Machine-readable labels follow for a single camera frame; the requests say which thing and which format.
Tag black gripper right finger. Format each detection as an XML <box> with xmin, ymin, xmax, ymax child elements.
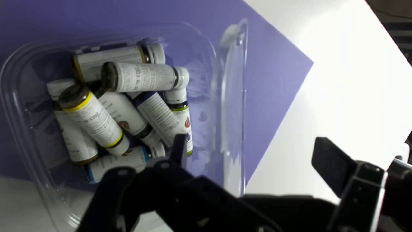
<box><xmin>310</xmin><ymin>135</ymin><xmax>389</xmax><ymax>232</ymax></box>

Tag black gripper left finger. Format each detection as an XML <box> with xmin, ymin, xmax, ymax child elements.
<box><xmin>76</xmin><ymin>132</ymin><xmax>281</xmax><ymax>232</ymax></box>

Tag clear plastic tray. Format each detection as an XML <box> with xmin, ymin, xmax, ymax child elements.
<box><xmin>215</xmin><ymin>16</ymin><xmax>251</xmax><ymax>199</ymax></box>

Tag clear plastic bowl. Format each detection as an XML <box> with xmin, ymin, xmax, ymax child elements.
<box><xmin>0</xmin><ymin>24</ymin><xmax>225</xmax><ymax>232</ymax></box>

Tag blue-band label bottle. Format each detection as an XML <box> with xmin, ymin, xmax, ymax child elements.
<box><xmin>84</xmin><ymin>145</ymin><xmax>157</xmax><ymax>185</ymax></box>

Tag blue-label bottle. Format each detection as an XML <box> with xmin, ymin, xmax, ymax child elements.
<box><xmin>131</xmin><ymin>90</ymin><xmax>191</xmax><ymax>152</ymax></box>

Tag green-band label bottle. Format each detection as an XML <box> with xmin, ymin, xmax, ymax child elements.
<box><xmin>164</xmin><ymin>86</ymin><xmax>196</xmax><ymax>157</ymax></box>

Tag white-label bottle brown print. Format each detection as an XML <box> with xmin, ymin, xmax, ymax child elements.
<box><xmin>97</xmin><ymin>90</ymin><xmax>167</xmax><ymax>158</ymax></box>

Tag yellow-band label bottle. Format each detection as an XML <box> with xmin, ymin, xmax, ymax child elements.
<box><xmin>57</xmin><ymin>82</ymin><xmax>131</xmax><ymax>157</ymax></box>

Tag plain white-label bottle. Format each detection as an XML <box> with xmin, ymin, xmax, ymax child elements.
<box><xmin>45</xmin><ymin>77</ymin><xmax>100</xmax><ymax>167</ymax></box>

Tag white-label bottle dark base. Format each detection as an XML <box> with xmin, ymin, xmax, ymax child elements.
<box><xmin>100</xmin><ymin>60</ymin><xmax>191</xmax><ymax>94</ymax></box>

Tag white-label bottle gold bands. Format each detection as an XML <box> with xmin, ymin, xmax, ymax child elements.
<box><xmin>71</xmin><ymin>41</ymin><xmax>167</xmax><ymax>83</ymax></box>

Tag purple rectangular mat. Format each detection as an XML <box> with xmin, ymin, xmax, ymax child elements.
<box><xmin>0</xmin><ymin>0</ymin><xmax>315</xmax><ymax>190</ymax></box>

